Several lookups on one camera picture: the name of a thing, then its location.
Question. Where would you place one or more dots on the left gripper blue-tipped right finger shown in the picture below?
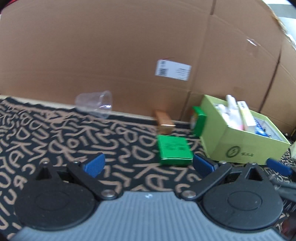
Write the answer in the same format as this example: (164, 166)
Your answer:
(212, 174)

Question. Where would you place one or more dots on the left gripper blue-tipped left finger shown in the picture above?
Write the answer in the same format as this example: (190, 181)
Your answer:
(85, 174)

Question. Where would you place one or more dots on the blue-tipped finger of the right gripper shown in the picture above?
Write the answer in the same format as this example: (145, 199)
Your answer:
(286, 190)

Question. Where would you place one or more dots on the copper orange small box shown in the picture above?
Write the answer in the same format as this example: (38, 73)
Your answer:
(164, 121)

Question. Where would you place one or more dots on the long white pink box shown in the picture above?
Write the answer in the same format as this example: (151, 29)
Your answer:
(247, 117)

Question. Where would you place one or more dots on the white plush bunny toy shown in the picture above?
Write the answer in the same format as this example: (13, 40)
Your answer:
(230, 113)

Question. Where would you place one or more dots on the lime green open box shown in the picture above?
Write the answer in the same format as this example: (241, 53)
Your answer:
(223, 143)

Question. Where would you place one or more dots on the flat green box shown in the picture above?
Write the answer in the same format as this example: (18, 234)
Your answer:
(174, 151)

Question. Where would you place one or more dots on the green floral tin box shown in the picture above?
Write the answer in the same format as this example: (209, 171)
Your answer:
(197, 120)

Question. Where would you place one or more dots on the blue item in box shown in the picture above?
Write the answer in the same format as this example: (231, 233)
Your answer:
(263, 128)

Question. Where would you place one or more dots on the clear plastic cup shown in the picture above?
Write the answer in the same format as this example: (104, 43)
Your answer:
(98, 104)

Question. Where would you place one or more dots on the white shipping label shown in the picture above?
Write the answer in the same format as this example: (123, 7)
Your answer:
(174, 70)

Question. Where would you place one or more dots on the large brown cardboard box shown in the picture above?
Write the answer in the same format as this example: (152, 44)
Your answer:
(56, 50)

